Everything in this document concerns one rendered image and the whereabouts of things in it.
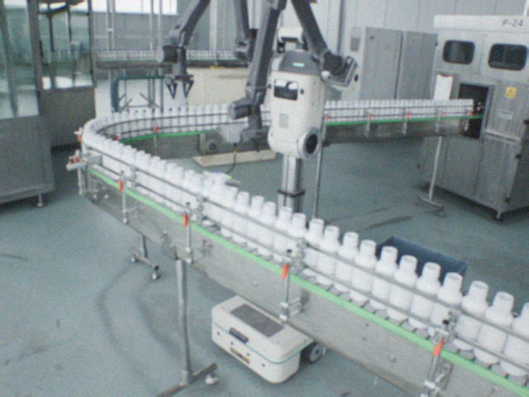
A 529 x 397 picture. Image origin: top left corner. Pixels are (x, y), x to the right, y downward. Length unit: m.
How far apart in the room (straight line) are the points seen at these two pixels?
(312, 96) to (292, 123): 0.15
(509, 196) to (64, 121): 5.65
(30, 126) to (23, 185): 0.57
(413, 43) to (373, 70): 0.99
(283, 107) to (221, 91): 3.58
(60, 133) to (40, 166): 2.13
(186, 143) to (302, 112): 1.28
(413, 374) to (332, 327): 0.26
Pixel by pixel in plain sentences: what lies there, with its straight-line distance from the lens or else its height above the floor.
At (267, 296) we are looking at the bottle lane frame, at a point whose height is 0.88.
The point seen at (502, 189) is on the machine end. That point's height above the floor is 0.35.
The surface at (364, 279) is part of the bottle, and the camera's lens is 1.17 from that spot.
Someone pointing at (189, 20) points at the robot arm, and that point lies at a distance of 1.86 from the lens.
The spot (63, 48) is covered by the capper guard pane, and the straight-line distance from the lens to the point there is 6.55.
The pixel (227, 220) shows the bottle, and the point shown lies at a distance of 1.47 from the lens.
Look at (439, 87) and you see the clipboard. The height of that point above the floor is 1.23.
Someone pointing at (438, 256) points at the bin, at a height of 0.93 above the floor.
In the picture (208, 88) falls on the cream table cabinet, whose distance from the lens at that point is 5.48.
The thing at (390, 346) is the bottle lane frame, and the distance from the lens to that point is 1.19.
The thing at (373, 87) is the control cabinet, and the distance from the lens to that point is 7.51.
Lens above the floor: 1.66
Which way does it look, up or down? 21 degrees down
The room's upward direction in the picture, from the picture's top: 3 degrees clockwise
